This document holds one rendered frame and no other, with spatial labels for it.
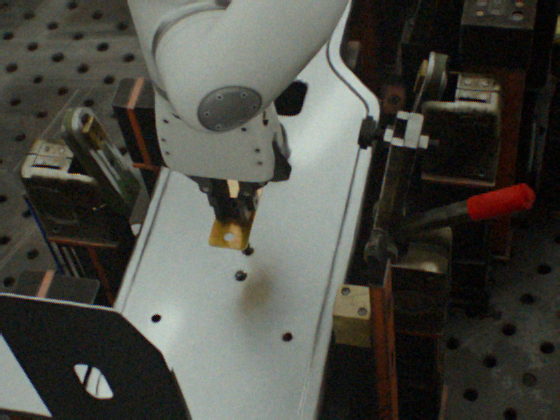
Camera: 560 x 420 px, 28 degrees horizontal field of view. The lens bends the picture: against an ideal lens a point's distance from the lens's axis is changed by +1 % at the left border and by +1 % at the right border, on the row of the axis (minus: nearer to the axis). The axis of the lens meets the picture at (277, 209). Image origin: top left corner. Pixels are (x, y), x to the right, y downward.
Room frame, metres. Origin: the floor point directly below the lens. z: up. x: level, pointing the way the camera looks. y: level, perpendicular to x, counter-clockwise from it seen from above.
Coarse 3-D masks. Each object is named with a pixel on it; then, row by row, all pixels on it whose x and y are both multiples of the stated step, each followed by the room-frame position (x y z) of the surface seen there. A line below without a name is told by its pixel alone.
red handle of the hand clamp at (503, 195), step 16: (496, 192) 0.55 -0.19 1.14; (512, 192) 0.54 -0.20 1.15; (528, 192) 0.54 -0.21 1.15; (448, 208) 0.56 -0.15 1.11; (464, 208) 0.55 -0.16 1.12; (480, 208) 0.54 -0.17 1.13; (496, 208) 0.54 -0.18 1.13; (512, 208) 0.53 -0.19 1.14; (528, 208) 0.53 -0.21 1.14; (400, 224) 0.58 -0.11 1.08; (416, 224) 0.57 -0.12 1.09; (432, 224) 0.56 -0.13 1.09; (448, 224) 0.55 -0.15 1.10
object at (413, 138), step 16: (400, 112) 0.59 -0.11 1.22; (368, 128) 0.58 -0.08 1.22; (400, 128) 0.59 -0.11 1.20; (416, 128) 0.57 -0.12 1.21; (368, 144) 0.57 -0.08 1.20; (384, 144) 0.57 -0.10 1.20; (400, 144) 0.56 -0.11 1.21; (416, 144) 0.56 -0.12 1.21; (432, 144) 0.56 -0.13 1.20; (400, 160) 0.56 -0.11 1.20; (384, 176) 0.56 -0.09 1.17; (400, 176) 0.56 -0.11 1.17; (384, 192) 0.56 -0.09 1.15; (400, 192) 0.56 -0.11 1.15; (384, 208) 0.56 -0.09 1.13; (400, 208) 0.56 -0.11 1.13; (384, 224) 0.56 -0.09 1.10
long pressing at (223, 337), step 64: (320, 64) 0.86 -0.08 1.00; (320, 128) 0.77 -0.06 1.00; (192, 192) 0.72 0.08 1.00; (320, 192) 0.69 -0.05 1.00; (192, 256) 0.64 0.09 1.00; (256, 256) 0.62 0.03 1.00; (320, 256) 0.61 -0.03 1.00; (192, 320) 0.57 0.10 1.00; (256, 320) 0.55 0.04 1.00; (320, 320) 0.54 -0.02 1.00; (192, 384) 0.50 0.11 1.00; (256, 384) 0.49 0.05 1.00; (320, 384) 0.47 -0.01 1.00
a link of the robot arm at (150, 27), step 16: (128, 0) 0.62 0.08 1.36; (144, 0) 0.60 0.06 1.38; (160, 0) 0.59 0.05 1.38; (176, 0) 0.59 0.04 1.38; (192, 0) 0.59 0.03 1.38; (208, 0) 0.59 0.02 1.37; (224, 0) 0.60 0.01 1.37; (144, 16) 0.60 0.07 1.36; (160, 16) 0.59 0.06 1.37; (176, 16) 0.59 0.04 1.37; (144, 32) 0.60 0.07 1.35; (160, 32) 0.58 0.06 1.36; (144, 48) 0.62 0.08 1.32; (160, 80) 0.61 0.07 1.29
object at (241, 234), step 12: (228, 180) 0.67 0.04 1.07; (228, 204) 0.64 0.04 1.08; (228, 216) 0.63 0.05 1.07; (252, 216) 0.62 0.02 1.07; (216, 228) 0.62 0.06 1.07; (228, 228) 0.61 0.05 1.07; (240, 228) 0.61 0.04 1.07; (252, 228) 0.61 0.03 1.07; (216, 240) 0.60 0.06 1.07; (228, 240) 0.60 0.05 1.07; (240, 240) 0.60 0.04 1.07
